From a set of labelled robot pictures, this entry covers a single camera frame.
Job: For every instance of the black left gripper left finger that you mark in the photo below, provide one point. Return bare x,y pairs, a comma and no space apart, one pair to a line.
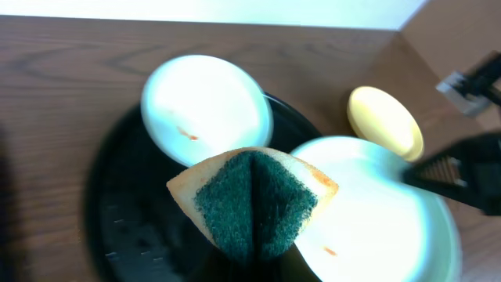
207,265

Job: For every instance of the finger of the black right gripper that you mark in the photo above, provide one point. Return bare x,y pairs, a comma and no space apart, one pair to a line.
468,172

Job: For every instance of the black round tray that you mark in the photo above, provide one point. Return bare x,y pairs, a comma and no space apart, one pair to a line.
135,229

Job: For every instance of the yellow plate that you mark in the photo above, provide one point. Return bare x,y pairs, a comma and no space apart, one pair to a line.
380,118

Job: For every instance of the mint green plate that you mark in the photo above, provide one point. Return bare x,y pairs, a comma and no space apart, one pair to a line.
376,228
196,106

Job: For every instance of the green and yellow sponge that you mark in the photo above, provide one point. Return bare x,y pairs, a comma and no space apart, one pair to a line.
252,203

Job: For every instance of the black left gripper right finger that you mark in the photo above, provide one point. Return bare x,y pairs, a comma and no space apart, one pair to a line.
293,267

